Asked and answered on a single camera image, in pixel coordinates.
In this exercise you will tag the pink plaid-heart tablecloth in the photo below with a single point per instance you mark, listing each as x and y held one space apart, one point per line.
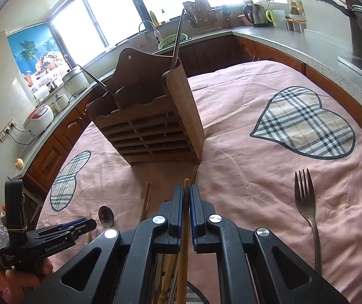
247 180

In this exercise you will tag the small white pot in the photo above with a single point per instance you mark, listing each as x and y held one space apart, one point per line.
61 102

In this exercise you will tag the wall poster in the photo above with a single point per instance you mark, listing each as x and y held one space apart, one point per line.
29 50

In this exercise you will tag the bamboo chopstick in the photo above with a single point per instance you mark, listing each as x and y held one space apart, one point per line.
167 277
186 202
145 201
196 177

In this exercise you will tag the large white rice cooker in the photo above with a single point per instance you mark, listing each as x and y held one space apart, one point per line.
74 80

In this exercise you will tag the kitchen window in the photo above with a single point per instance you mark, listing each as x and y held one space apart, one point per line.
111 12

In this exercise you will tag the person's left hand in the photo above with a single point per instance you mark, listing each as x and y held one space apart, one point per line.
25 279

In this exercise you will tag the kitchen faucet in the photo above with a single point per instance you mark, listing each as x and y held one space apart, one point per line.
154 27

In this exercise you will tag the knife and scissors block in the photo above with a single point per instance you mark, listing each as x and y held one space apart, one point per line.
225 15

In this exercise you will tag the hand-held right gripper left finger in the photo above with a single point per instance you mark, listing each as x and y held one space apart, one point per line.
178 209

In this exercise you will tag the metal fork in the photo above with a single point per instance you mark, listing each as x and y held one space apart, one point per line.
307 205

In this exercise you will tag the red and white rice cooker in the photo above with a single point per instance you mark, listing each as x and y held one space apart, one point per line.
38 117

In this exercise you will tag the yellow bottle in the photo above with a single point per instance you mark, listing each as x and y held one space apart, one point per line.
153 17

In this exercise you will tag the steel electric kettle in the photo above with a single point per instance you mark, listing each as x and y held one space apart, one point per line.
257 14

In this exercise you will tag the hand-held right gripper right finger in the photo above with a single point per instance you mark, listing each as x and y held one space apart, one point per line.
196 209

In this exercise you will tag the wall power outlet strip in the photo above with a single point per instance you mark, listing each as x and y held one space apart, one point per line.
6 129

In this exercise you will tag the dish rack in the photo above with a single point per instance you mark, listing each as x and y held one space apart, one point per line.
201 15

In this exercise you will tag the green colander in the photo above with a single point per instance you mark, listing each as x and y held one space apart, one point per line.
168 41

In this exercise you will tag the wooden utensil holder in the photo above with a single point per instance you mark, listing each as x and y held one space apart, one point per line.
146 133

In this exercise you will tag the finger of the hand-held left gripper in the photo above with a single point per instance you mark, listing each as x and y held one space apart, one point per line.
86 226
70 224

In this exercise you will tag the metal spoon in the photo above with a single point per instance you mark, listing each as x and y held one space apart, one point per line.
105 217

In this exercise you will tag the condiment bottles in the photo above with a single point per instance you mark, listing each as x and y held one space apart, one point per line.
296 9

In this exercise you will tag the row of spice jars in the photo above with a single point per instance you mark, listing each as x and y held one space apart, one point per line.
295 25

